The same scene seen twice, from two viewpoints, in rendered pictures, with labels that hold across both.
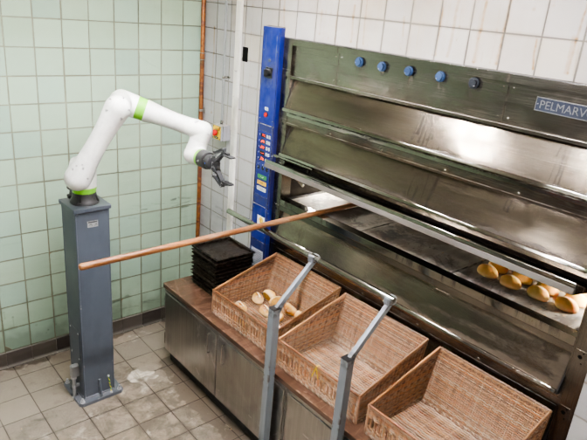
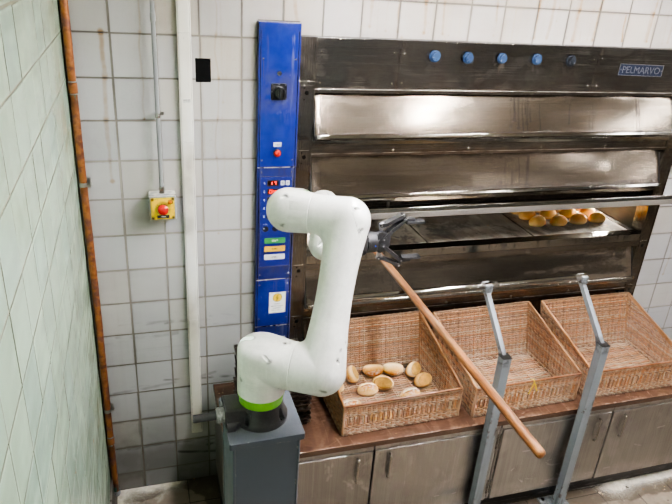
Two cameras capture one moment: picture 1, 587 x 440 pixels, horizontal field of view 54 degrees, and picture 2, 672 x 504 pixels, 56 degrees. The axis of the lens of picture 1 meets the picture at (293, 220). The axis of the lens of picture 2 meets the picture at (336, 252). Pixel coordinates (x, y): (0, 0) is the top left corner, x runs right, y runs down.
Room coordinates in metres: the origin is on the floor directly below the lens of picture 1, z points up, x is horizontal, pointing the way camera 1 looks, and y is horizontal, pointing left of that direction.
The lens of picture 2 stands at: (2.14, 2.34, 2.37)
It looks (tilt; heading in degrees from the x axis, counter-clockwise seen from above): 25 degrees down; 294
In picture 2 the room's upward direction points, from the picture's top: 4 degrees clockwise
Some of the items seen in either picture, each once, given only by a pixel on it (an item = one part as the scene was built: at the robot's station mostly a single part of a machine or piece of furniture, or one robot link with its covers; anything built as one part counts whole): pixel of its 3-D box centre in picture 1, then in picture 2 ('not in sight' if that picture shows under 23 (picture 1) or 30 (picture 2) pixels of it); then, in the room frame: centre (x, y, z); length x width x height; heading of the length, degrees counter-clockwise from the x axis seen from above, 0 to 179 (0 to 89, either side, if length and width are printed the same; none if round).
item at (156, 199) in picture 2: (221, 132); (162, 205); (3.69, 0.52, 1.46); 0.10 x 0.07 x 0.10; 42
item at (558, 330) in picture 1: (398, 255); (484, 245); (2.62, -0.54, 1.16); 1.80 x 0.06 x 0.04; 42
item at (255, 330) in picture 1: (274, 299); (384, 368); (2.86, 0.06, 0.72); 0.56 x 0.49 x 0.28; 44
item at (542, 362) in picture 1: (391, 281); (481, 273); (2.61, -0.52, 1.02); 1.79 x 0.11 x 0.19; 42
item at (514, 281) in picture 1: (553, 272); (540, 201); (2.47, -1.23, 1.21); 0.61 x 0.48 x 0.06; 132
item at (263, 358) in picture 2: (83, 175); (266, 369); (2.86, 1.12, 1.36); 0.16 x 0.13 x 0.19; 12
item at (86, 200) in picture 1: (79, 193); (240, 409); (2.91, 1.16, 1.23); 0.26 x 0.15 x 0.06; 43
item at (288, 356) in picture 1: (349, 351); (502, 354); (2.41, -0.33, 0.72); 0.56 x 0.49 x 0.28; 43
